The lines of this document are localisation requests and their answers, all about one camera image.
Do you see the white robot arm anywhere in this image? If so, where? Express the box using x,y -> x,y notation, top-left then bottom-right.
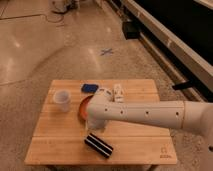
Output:
86,88 -> 213,152

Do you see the orange ceramic bowl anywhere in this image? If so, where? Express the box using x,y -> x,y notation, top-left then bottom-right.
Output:
78,95 -> 92,121

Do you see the translucent plastic cup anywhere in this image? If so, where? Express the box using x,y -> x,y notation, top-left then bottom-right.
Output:
53,90 -> 71,112

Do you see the wooden table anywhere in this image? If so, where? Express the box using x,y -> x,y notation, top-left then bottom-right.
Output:
25,80 -> 177,166

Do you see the blue sponge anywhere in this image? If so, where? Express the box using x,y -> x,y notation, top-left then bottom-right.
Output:
81,84 -> 99,93

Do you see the white tube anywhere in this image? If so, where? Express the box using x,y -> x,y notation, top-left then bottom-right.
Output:
113,84 -> 124,103

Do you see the black box on floor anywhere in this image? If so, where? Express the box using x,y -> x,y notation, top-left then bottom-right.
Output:
122,22 -> 140,39

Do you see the white machine base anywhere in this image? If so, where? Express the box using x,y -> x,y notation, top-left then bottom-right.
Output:
49,0 -> 79,14

